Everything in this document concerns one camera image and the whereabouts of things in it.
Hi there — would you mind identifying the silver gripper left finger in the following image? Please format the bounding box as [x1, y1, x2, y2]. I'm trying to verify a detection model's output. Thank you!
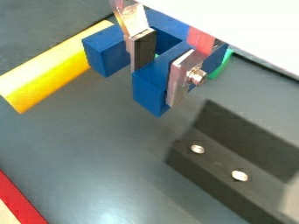
[110, 0, 156, 72]

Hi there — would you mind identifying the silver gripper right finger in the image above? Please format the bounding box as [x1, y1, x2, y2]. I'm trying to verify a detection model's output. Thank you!
[166, 27, 224, 107]

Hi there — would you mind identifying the blue U-shaped block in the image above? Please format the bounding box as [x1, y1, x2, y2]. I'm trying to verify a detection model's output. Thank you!
[80, 8, 230, 119]

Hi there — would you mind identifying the black L-shaped fixture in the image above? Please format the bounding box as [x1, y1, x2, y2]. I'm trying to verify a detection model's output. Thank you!
[167, 100, 299, 224]

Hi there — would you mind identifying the red puzzle base board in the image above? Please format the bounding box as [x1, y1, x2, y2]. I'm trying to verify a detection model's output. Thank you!
[0, 170, 49, 224]

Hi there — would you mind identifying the green stepped block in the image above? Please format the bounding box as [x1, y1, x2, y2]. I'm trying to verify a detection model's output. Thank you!
[154, 47, 235, 81]

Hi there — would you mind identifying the yellow long bar block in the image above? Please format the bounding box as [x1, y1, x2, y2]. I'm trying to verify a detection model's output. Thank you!
[0, 20, 112, 114]

